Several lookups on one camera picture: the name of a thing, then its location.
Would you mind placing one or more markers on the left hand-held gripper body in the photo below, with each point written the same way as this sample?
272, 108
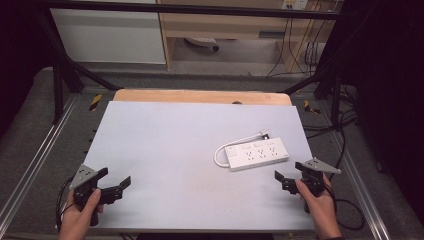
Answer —
83, 176

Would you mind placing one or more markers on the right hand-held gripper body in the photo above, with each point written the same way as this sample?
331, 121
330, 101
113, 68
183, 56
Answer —
315, 181

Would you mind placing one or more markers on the white power strip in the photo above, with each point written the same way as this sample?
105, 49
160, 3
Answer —
258, 155

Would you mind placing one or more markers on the person's right hand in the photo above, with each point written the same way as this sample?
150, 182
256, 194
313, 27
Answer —
323, 210

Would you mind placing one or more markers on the person's left hand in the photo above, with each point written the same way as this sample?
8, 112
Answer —
75, 221

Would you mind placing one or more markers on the pale grey table board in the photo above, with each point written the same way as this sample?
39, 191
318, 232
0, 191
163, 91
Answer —
166, 160

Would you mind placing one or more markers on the yellow black tape marker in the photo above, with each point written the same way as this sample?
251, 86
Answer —
95, 102
311, 108

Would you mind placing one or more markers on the wooden table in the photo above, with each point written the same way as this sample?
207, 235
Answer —
186, 96

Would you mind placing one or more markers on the black curtain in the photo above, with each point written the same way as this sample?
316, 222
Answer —
393, 83
16, 50

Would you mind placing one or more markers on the white cabinet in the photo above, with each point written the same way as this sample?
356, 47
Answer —
106, 36

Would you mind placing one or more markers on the grey office chair base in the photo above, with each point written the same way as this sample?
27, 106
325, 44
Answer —
200, 41

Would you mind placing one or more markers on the wooden desk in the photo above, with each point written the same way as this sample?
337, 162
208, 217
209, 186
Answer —
216, 25

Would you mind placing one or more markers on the aluminium floor rail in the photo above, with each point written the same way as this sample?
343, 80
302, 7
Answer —
361, 193
36, 156

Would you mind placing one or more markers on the white wall socket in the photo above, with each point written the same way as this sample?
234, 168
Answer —
294, 4

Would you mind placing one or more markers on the black metal frame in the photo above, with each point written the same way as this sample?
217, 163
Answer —
200, 9

